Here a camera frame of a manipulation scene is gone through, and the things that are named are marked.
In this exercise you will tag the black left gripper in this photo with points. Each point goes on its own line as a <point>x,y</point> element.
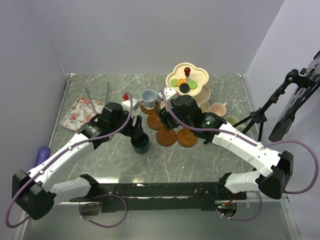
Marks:
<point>133,130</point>

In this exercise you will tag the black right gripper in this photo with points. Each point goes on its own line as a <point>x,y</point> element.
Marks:
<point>164,117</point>

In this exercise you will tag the black sandwich cookie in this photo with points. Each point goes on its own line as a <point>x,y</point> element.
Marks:
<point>184,88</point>

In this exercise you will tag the brown wooden coaster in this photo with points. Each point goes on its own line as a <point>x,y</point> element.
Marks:
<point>154,121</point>
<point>149,111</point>
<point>186,138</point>
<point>166,137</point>

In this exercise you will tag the light blue mug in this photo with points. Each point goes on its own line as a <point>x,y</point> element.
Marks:
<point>148,99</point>

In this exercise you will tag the dark green teacup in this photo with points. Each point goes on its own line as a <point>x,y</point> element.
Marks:
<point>141,144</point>

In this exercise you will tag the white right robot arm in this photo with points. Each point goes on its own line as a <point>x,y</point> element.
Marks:
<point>272,169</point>

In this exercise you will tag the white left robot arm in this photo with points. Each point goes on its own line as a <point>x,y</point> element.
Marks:
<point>37,190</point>

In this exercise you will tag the cream three-tier cake stand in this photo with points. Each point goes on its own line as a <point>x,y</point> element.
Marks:
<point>190,72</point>

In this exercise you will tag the floral serving tray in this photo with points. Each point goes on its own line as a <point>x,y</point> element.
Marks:
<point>81,112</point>

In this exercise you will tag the pink teacup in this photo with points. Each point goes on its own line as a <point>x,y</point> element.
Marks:
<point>218,108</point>

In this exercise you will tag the light green teacup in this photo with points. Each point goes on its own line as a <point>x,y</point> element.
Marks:
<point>233,120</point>

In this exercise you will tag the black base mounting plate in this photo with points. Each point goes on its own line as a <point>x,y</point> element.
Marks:
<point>161,196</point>

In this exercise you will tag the black tripod stand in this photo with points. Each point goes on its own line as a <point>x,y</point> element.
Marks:
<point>258,117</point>

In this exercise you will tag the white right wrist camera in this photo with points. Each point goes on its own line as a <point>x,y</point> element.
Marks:
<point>169,93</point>

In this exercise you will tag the purple handle tool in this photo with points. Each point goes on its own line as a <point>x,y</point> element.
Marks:
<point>43,155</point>

